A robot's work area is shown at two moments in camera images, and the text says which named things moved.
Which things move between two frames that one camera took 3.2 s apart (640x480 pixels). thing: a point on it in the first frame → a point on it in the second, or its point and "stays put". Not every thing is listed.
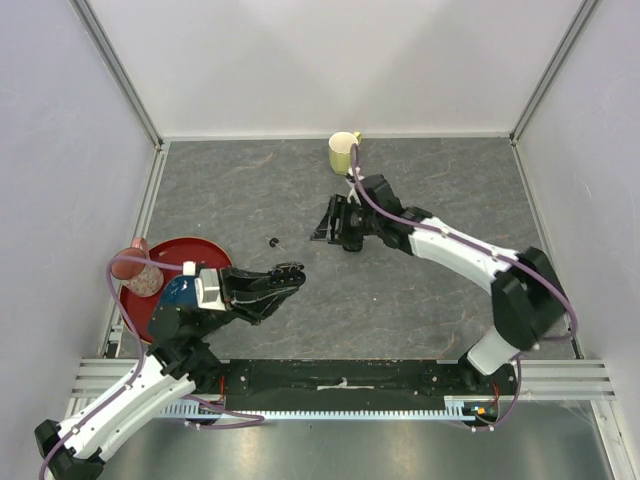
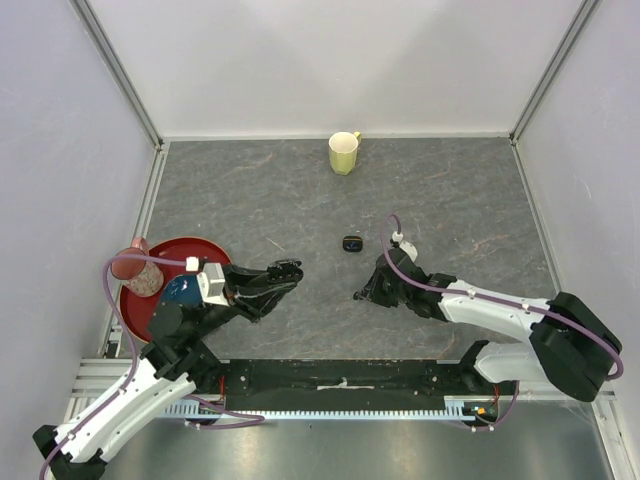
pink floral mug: [143, 279] stays put
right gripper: [338, 208] → [371, 291]
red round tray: [141, 309] stays put
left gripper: [255, 295] stays put
